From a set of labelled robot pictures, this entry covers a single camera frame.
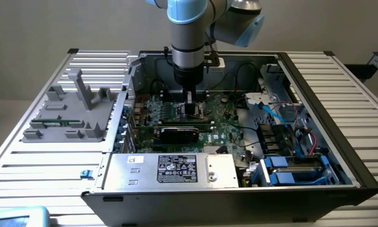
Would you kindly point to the grey parts rack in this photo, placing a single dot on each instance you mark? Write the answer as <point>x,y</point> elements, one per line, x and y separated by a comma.
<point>69,118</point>

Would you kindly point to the silver drive cage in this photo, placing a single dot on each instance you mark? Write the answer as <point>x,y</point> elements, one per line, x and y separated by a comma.
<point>270,94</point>

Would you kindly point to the blue disk bay caddy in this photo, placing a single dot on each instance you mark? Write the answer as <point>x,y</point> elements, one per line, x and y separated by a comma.
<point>298,170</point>

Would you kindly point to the CPU socket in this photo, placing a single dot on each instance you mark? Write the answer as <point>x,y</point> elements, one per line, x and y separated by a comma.
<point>192,110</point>

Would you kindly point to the blue plastic clip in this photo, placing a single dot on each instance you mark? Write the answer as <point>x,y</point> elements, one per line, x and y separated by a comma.
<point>85,174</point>

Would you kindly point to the black fan shroud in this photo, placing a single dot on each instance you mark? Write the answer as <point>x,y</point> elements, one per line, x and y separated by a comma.
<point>271,139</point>

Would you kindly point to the open black PC case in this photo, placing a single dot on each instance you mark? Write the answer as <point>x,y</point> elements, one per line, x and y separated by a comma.
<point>226,142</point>

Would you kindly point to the teal teach pendant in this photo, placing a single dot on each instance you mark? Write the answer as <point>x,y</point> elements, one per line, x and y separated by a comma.
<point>14,216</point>

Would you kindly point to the green motherboard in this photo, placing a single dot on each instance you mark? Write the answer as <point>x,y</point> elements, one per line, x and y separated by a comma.
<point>189,123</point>

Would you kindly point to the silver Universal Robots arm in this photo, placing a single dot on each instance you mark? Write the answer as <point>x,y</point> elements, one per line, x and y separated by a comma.
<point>186,35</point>

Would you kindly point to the silver power supply unit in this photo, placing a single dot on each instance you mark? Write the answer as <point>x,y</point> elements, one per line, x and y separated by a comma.
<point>173,170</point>

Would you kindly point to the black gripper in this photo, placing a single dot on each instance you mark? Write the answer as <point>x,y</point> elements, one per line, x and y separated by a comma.
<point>188,80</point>

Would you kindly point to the black graphics card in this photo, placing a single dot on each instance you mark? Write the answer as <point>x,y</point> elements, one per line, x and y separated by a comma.
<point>178,135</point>

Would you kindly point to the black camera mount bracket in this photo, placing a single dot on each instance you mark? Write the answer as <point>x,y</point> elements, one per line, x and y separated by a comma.
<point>214,60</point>

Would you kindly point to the green RAM stick on rack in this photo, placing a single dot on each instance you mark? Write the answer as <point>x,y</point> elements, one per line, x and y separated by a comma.
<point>56,123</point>

